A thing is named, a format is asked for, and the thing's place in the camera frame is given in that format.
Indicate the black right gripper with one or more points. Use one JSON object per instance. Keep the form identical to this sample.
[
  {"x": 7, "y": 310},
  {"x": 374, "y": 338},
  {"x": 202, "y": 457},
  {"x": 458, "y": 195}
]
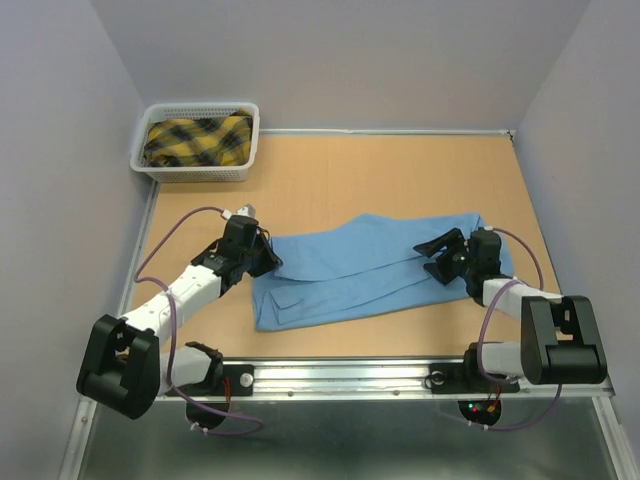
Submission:
[{"x": 452, "y": 237}]

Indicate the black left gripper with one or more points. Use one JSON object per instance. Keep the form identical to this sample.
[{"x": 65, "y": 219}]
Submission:
[{"x": 270, "y": 259}]

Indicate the light blue long sleeve shirt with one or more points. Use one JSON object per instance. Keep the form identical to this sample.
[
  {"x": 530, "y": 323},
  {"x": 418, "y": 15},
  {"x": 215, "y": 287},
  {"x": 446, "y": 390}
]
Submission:
[{"x": 364, "y": 268}]

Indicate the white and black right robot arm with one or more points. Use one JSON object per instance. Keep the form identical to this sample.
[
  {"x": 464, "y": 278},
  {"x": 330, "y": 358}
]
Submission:
[{"x": 559, "y": 344}]

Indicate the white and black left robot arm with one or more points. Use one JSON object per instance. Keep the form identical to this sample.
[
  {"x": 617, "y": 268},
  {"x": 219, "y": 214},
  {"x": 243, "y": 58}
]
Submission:
[{"x": 131, "y": 360}]

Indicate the yellow plaid shirt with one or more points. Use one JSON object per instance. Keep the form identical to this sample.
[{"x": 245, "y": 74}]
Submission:
[{"x": 202, "y": 142}]

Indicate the white plastic basket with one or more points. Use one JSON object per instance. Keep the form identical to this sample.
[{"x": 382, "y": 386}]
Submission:
[{"x": 165, "y": 111}]

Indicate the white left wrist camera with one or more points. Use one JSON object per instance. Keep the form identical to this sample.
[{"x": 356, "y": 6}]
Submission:
[{"x": 246, "y": 210}]

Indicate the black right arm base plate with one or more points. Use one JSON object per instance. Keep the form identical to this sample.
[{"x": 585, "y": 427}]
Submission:
[{"x": 458, "y": 379}]

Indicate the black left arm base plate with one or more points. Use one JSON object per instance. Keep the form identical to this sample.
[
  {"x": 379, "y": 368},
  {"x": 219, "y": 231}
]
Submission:
[{"x": 230, "y": 380}]

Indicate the aluminium mounting rail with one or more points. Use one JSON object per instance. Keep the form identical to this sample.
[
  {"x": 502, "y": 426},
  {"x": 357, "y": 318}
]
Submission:
[{"x": 354, "y": 379}]

